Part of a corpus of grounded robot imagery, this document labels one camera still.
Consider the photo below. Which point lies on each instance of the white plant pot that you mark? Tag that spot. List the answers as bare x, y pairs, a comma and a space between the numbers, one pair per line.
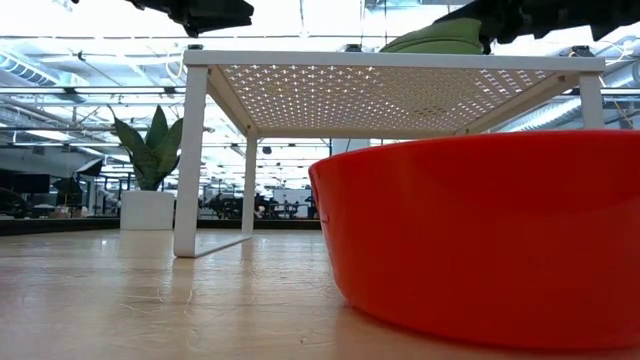
146, 210

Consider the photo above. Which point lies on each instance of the black aluminium table frame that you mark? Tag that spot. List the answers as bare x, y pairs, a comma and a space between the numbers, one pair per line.
60, 226

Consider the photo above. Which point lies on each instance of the green snake plant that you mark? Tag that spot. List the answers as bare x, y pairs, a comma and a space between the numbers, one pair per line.
152, 155

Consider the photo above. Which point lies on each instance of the white perforated metal shelf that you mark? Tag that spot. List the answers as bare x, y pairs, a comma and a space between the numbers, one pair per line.
380, 61

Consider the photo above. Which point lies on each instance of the green bowl with fruit pattern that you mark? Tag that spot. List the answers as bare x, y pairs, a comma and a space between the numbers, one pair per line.
450, 31
430, 50

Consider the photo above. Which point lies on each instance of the black monitor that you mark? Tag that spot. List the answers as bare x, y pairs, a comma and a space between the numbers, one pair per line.
31, 183

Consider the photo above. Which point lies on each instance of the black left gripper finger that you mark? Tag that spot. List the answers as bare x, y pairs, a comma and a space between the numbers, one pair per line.
215, 15

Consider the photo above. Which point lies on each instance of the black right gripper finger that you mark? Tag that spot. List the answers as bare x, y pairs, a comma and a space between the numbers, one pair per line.
487, 20

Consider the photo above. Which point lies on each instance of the red plastic bowl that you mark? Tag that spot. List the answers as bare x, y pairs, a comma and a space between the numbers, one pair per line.
480, 235

